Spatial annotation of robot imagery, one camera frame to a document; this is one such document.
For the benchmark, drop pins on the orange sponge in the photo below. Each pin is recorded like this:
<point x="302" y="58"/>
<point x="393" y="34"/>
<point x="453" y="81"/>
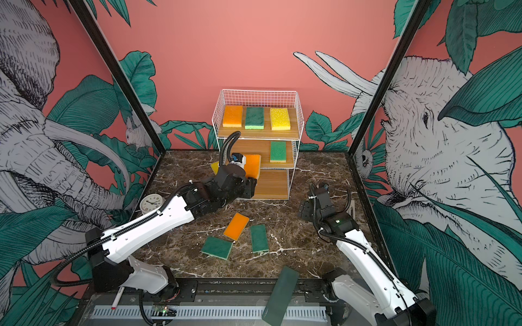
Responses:
<point x="252" y="166"/>
<point x="236" y="226"/>
<point x="233" y="116"/>

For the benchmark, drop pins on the black frame post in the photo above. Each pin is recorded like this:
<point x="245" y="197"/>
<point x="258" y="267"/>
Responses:
<point x="419" y="10"/>
<point x="83" y="12"/>

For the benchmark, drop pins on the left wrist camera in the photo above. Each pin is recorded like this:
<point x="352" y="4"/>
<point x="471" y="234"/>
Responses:
<point x="238" y="159"/>

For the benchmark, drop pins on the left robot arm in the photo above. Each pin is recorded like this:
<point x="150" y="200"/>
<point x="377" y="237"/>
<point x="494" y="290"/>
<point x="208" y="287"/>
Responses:
<point x="110" y="252"/>

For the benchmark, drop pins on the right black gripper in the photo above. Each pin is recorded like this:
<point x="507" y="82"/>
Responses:
<point x="304" y="210"/>

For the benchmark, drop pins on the yellow sponge beside shelf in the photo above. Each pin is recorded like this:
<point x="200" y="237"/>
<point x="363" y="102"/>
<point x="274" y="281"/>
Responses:
<point x="215" y="167"/>

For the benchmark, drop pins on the white round clock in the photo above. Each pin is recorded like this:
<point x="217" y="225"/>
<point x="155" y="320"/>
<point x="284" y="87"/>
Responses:
<point x="150" y="203"/>

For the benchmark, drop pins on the yellow sponge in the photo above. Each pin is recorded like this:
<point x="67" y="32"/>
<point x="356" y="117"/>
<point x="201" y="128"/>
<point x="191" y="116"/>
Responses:
<point x="280" y="119"/>
<point x="215" y="167"/>

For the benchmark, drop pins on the dark green foreground sponge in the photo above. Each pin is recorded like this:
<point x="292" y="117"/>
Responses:
<point x="281" y="296"/>

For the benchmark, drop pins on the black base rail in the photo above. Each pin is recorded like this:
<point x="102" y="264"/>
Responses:
<point x="244" y="290"/>

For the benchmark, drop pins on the white slotted cable duct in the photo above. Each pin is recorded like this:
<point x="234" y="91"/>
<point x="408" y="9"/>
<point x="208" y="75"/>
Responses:
<point x="296" y="313"/>

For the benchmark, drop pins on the white wire three-tier shelf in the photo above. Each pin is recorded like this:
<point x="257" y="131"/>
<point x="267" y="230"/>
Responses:
<point x="275" y="180"/>

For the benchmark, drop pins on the red white marker pen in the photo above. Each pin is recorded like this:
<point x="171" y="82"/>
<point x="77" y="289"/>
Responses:
<point x="117" y="298"/>

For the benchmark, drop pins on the right black frame post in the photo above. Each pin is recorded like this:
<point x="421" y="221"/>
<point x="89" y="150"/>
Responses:
<point x="419" y="10"/>

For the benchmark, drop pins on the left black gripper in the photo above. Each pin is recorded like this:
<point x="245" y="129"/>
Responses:
<point x="249" y="187"/>

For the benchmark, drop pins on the beige plastic clip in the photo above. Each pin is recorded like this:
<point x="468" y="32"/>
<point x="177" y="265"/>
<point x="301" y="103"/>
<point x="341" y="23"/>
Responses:
<point x="351" y="210"/>

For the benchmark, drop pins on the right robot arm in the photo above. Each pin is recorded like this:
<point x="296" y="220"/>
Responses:
<point x="385" y="300"/>

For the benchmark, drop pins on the left black frame post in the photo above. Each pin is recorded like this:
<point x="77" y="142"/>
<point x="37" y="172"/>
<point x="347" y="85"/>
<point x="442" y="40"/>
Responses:
<point x="83" y="12"/>

